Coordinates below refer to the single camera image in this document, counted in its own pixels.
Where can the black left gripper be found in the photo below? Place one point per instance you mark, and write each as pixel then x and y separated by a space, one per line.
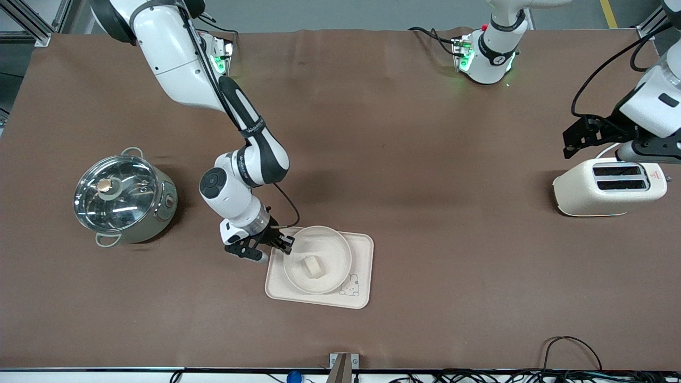
pixel 608 125

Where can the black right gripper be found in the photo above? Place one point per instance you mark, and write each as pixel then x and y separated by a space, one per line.
pixel 270 232

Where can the cream round bowl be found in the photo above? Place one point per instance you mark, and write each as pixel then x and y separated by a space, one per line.
pixel 319 247

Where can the small pale bun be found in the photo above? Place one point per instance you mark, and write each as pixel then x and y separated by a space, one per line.
pixel 313 266

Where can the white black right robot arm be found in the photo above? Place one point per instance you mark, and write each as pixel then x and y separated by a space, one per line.
pixel 170 58

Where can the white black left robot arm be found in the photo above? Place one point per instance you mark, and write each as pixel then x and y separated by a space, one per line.
pixel 652 101

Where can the cream two-slot toaster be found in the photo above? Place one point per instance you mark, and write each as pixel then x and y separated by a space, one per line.
pixel 606 191

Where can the cream rectangular tray rabbit print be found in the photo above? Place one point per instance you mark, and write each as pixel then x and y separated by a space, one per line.
pixel 362 250

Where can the blue round knob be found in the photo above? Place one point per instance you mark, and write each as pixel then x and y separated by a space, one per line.
pixel 293 377

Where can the glass pot lid gold knob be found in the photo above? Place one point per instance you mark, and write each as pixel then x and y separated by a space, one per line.
pixel 119 194

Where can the metal bracket at table edge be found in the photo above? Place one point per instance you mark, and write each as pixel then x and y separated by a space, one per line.
pixel 343 367

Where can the aluminium frame profile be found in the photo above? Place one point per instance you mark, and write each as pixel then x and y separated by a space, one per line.
pixel 32 21

